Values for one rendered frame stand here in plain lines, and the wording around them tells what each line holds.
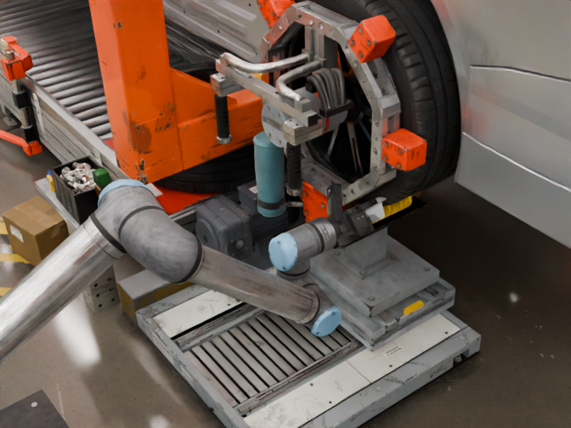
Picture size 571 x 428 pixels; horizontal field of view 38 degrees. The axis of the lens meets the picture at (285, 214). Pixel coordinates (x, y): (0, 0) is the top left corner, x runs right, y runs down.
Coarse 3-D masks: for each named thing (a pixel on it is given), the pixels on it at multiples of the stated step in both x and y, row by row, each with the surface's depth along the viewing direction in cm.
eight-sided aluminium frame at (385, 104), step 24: (288, 24) 224; (312, 24) 215; (336, 24) 208; (264, 48) 238; (360, 72) 206; (384, 72) 207; (384, 96) 205; (384, 120) 206; (312, 168) 249; (384, 168) 215; (360, 192) 225
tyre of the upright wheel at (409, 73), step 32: (320, 0) 222; (352, 0) 211; (384, 0) 210; (416, 0) 213; (416, 32) 207; (416, 64) 205; (448, 64) 209; (416, 96) 205; (448, 96) 210; (416, 128) 209; (448, 128) 214; (320, 160) 252; (448, 160) 223; (384, 192) 230; (416, 192) 232
